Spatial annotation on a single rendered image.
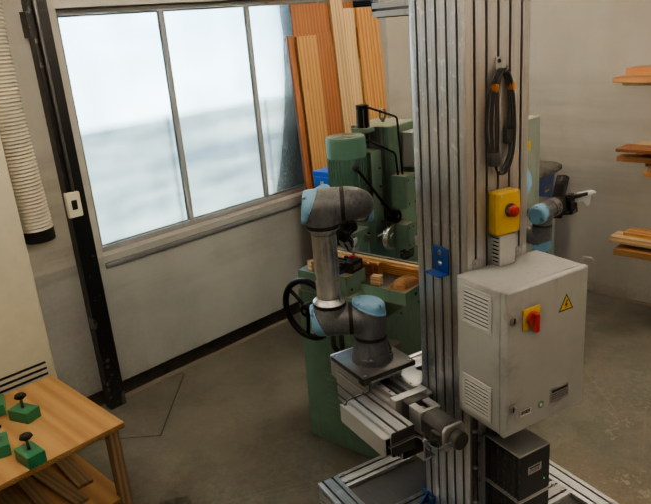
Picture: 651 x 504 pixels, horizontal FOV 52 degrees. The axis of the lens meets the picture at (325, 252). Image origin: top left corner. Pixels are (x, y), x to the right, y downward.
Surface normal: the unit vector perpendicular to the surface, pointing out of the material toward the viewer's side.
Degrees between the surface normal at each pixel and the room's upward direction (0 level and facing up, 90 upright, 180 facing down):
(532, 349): 90
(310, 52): 87
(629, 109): 90
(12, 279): 90
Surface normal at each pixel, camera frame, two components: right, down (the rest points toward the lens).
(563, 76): -0.70, 0.28
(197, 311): 0.71, 0.18
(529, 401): 0.48, 0.22
